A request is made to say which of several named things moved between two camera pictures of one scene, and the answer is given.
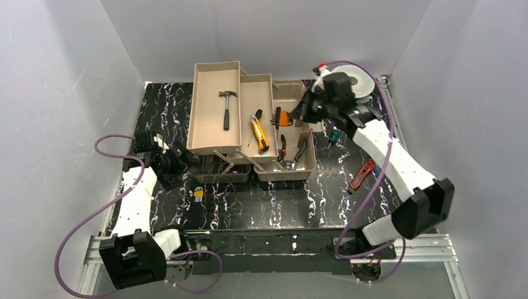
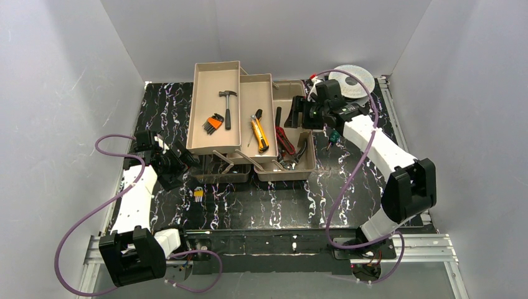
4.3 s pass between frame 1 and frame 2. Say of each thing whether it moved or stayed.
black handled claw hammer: stayed
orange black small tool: moved
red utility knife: moved
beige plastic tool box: stayed
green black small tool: stayed
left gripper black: stayed
